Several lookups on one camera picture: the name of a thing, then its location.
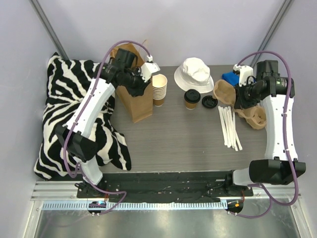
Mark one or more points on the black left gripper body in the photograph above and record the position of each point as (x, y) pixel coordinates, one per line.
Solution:
(139, 87)

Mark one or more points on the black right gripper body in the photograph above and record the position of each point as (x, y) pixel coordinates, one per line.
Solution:
(240, 98)

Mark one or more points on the brown paper bag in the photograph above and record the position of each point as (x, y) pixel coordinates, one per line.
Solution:
(139, 107)

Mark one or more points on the brown pulp cup carrier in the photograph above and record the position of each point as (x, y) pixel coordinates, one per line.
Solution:
(224, 92)

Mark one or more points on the brown paper coffee cup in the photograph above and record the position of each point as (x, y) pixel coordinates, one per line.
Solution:
(190, 106)

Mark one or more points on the black plastic cup lid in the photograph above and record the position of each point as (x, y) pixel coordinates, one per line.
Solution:
(192, 96)

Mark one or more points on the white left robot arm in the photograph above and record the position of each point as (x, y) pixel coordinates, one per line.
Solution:
(79, 151)

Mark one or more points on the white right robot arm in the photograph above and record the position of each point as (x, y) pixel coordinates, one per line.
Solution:
(280, 165)

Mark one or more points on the blue folded cloth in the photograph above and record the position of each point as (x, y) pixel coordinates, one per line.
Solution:
(231, 78)

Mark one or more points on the stack of paper cups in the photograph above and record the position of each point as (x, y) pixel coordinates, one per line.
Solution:
(159, 83)

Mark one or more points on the black spare cup lid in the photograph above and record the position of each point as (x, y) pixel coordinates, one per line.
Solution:
(209, 102)

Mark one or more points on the white bucket hat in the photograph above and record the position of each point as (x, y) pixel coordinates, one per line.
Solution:
(193, 73)

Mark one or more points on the zebra striped pillow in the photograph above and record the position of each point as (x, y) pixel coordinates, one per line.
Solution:
(67, 84)

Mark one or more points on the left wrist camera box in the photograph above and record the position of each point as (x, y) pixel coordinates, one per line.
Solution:
(148, 68)

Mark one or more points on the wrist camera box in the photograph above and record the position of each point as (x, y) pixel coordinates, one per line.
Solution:
(243, 71)
(148, 68)

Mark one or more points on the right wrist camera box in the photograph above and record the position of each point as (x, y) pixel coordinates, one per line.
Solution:
(243, 71)

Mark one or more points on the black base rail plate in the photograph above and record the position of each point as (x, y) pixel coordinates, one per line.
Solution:
(167, 187)

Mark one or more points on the slotted cable duct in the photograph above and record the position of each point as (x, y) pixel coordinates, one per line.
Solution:
(95, 205)

